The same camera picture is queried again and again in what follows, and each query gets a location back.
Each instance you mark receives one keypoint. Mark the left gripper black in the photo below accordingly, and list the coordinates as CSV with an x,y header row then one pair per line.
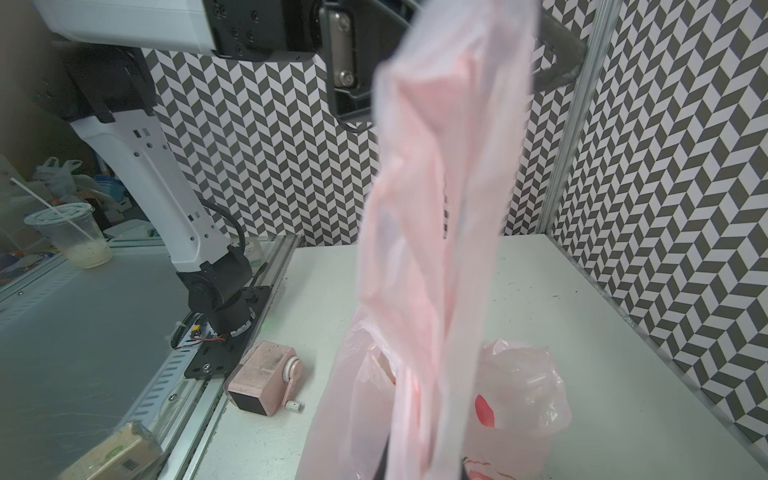
x,y
356,36

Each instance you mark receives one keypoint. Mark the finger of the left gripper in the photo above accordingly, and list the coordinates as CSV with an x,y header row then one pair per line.
x,y
569,55

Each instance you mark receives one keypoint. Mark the pink plastic bag fruit print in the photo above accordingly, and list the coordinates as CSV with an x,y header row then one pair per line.
x,y
415,391

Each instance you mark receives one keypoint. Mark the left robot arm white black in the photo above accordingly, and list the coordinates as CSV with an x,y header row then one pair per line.
x,y
104,90

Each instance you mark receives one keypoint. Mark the white plastic bag background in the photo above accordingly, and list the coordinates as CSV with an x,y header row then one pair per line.
x,y
68,187

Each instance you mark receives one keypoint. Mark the plastic cup with straw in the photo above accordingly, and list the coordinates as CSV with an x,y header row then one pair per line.
x,y
72,229

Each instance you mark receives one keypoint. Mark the aluminium rail base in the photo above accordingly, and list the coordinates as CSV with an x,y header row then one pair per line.
x,y
84,352

